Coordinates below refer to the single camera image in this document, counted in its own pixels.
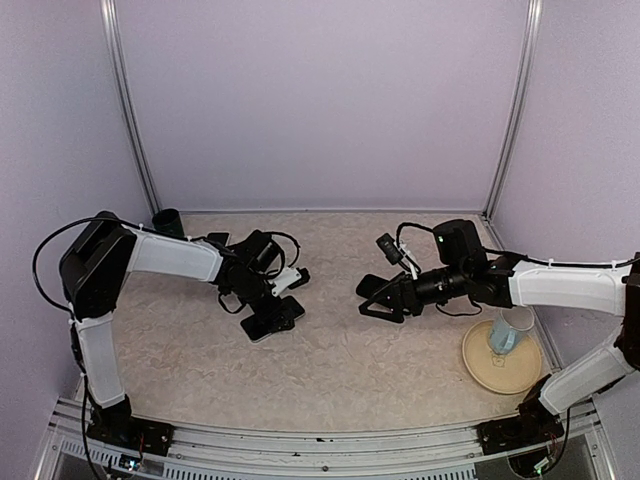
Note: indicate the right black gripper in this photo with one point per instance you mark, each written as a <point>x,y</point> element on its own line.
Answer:
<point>408,296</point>

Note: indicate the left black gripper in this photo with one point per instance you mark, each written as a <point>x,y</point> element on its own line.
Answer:
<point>265,316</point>

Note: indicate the black phone silver edge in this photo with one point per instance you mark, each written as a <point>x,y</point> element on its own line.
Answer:
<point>256,337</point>

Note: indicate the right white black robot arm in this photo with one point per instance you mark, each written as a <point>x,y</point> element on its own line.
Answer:
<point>508,280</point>

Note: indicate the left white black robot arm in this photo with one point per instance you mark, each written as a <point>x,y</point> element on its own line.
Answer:
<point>96,266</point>

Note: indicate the light blue mug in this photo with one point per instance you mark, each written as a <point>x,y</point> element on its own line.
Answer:
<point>510,328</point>

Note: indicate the beige round plate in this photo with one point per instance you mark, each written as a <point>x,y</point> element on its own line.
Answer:
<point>509,374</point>

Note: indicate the dark green cup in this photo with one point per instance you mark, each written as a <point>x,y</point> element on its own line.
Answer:
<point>168,221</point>

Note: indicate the front aluminium rail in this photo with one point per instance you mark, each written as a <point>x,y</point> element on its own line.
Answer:
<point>193,451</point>

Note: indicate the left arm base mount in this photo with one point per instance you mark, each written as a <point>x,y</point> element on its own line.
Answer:
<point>132,433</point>

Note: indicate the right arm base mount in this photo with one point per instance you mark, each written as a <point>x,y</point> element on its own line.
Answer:
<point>532,425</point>

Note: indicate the right aluminium frame post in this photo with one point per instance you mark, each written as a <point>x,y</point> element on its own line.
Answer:
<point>525,66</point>

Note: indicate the aluminium frame post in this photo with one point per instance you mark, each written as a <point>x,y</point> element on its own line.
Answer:
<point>525,66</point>
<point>110,22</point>

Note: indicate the left aluminium frame post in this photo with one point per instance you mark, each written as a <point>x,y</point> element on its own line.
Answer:
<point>110,22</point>

